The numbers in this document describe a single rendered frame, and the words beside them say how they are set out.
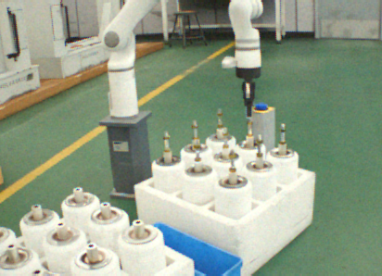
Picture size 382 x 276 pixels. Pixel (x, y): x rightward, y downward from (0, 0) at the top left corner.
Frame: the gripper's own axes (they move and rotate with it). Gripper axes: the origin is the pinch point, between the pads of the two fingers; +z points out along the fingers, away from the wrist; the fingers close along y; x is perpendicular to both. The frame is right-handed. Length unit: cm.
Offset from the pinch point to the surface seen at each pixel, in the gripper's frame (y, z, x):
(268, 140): 15.9, 14.9, -5.6
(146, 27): 530, 17, 186
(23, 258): -65, 11, 41
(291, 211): -15.9, 24.9, -13.0
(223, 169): -14.6, 12.6, 6.6
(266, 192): -20.6, 16.3, -5.6
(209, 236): -31.6, 24.0, 8.7
